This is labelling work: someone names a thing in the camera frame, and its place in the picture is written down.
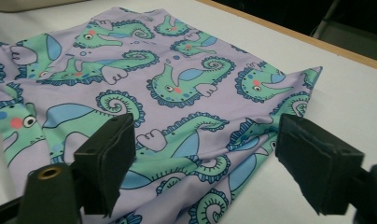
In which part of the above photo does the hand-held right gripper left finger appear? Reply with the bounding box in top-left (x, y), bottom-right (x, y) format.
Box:
top-left (74, 112), bottom-right (137, 217)

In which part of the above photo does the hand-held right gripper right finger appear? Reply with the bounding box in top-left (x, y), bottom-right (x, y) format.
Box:
top-left (274, 113), bottom-right (365, 216)

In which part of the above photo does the seahorse print swimsuit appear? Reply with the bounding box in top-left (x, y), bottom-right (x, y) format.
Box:
top-left (0, 7), bottom-right (323, 224)

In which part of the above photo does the white metal table frame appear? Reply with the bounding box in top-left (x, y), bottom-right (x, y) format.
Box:
top-left (312, 0), bottom-right (377, 63)

